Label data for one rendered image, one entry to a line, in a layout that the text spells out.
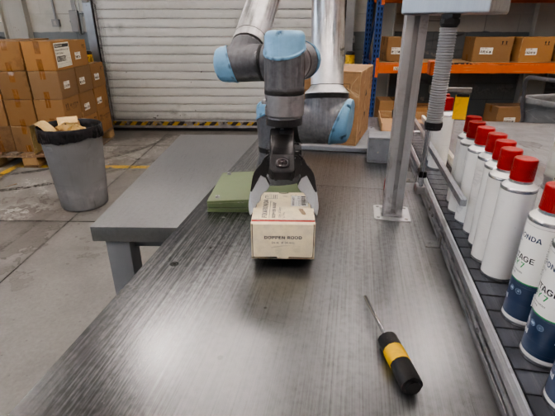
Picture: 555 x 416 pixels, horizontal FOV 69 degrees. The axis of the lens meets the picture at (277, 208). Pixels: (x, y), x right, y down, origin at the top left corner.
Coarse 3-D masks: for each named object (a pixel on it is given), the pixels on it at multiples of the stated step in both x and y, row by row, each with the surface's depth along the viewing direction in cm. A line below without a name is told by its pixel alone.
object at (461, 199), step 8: (416, 120) 143; (416, 128) 136; (424, 136) 122; (432, 144) 113; (432, 152) 107; (440, 160) 100; (440, 168) 96; (448, 176) 90; (448, 184) 87; (456, 184) 85; (456, 192) 81; (464, 200) 77
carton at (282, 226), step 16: (272, 192) 90; (288, 192) 90; (256, 208) 83; (272, 208) 83; (288, 208) 83; (304, 208) 83; (256, 224) 76; (272, 224) 76; (288, 224) 76; (304, 224) 76; (256, 240) 78; (272, 240) 77; (288, 240) 77; (304, 240) 77; (256, 256) 79; (272, 256) 79; (288, 256) 79; (304, 256) 79
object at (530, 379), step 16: (416, 144) 144; (432, 176) 114; (448, 224) 86; (464, 240) 80; (464, 256) 74; (480, 272) 69; (480, 288) 65; (496, 288) 65; (496, 304) 61; (496, 320) 58; (512, 336) 55; (512, 352) 52; (512, 368) 52; (528, 368) 50; (528, 384) 48; (544, 384) 48; (528, 400) 46
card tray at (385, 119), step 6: (378, 114) 205; (384, 114) 208; (390, 114) 207; (420, 114) 204; (426, 114) 204; (378, 120) 202; (384, 120) 204; (390, 120) 204; (420, 120) 204; (384, 126) 190; (390, 126) 190
